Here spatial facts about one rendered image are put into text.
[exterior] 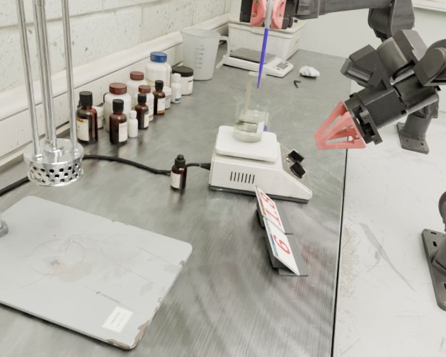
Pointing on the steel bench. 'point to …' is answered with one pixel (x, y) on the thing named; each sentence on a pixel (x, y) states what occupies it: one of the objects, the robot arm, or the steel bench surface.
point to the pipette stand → (252, 80)
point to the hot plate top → (256, 151)
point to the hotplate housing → (254, 177)
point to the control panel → (292, 165)
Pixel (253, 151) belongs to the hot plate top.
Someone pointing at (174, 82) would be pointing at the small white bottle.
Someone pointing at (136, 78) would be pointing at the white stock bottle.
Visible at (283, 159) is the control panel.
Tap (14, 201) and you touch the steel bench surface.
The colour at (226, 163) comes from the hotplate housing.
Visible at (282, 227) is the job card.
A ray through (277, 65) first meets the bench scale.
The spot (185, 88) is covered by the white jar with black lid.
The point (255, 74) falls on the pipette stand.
